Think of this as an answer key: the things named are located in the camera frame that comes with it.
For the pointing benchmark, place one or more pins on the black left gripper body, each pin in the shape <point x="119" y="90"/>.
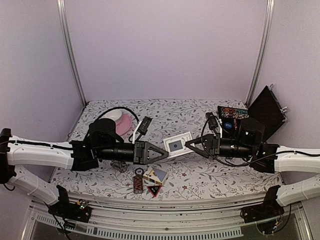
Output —
<point x="139" y="145"/>

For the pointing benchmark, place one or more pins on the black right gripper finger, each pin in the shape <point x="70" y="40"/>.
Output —
<point x="197" y="141"/>
<point x="198" y="151"/>

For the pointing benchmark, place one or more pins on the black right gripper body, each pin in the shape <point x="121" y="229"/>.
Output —
<point x="215" y="142"/>

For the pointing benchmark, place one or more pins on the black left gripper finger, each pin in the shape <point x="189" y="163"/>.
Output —
<point x="155" y="149"/>
<point x="151" y="160"/>

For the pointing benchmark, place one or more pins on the blue beige card deck box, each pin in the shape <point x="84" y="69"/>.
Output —
<point x="155" y="175"/>

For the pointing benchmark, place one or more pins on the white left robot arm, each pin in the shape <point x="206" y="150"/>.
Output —
<point x="101" y="143"/>

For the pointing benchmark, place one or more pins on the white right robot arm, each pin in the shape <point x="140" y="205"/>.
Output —
<point x="265" y="158"/>

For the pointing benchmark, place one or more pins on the black poker set case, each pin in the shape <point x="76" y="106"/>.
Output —
<point x="265" y="109"/>

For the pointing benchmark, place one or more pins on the blue small blind button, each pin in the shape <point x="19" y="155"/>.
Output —
<point x="228" y="125"/>

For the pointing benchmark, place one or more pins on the grey orange chip stack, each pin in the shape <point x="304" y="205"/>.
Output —
<point x="119" y="166"/>

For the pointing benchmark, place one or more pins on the floral table mat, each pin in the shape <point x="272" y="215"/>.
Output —
<point x="190" y="176"/>

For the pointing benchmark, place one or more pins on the pink saucer plate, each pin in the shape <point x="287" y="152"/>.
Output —
<point x="123" y="124"/>

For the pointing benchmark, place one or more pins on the black red triangle button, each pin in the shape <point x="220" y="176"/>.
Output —
<point x="154" y="189"/>

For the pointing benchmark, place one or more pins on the chip rows in case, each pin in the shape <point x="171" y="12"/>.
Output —
<point x="232" y="113"/>

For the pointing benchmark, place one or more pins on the white ceramic bowl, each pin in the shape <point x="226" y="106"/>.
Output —
<point x="115" y="115"/>

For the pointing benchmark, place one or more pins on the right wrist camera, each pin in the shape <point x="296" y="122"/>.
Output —
<point x="214" y="124"/>

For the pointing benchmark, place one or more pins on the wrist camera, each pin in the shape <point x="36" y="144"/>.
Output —
<point x="214" y="124"/>
<point x="141" y="129"/>

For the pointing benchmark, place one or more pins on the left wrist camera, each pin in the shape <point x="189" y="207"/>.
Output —
<point x="141" y="129"/>

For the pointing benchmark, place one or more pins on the metal front rail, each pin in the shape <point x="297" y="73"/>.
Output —
<point x="132" y="219"/>

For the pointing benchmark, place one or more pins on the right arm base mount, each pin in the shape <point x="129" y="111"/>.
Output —
<point x="267" y="209"/>

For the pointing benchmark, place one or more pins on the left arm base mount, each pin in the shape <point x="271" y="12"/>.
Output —
<point x="79" y="211"/>

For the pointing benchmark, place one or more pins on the right aluminium frame post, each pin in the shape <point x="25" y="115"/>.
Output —
<point x="267" y="25"/>

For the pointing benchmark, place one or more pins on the aluminium frame post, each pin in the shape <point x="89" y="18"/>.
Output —
<point x="61" y="7"/>
<point x="267" y="25"/>

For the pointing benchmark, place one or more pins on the left aluminium frame post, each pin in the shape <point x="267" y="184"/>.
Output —
<point x="61" y="7"/>

